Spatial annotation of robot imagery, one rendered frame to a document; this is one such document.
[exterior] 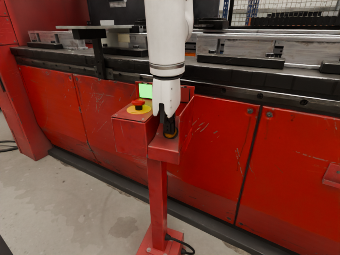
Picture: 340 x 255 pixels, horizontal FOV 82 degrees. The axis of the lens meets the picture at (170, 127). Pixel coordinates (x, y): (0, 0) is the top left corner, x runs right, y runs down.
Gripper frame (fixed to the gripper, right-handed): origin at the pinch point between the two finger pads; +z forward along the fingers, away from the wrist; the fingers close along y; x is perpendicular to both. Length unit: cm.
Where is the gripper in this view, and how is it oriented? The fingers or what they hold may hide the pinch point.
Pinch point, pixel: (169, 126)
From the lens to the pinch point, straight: 56.0
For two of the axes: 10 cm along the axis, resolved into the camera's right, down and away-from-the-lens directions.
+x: 9.5, 1.5, -2.8
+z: 0.3, 8.4, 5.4
